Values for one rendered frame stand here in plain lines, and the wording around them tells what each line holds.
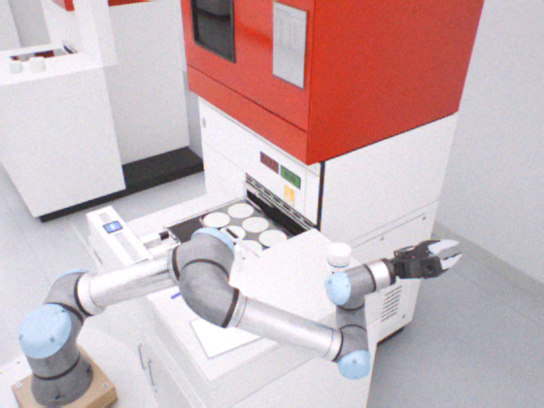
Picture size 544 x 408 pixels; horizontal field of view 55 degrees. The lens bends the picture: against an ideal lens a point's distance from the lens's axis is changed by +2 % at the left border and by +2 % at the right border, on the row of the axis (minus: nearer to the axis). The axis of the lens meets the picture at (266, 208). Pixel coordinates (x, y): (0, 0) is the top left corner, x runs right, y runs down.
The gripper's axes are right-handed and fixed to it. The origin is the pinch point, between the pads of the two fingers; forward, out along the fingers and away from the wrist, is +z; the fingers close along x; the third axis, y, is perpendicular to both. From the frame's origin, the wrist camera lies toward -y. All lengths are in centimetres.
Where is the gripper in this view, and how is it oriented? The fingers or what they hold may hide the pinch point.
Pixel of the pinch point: (457, 250)
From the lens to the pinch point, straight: 141.4
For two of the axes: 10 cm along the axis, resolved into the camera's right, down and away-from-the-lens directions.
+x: 2.8, 9.6, 0.3
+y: -2.2, 0.3, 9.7
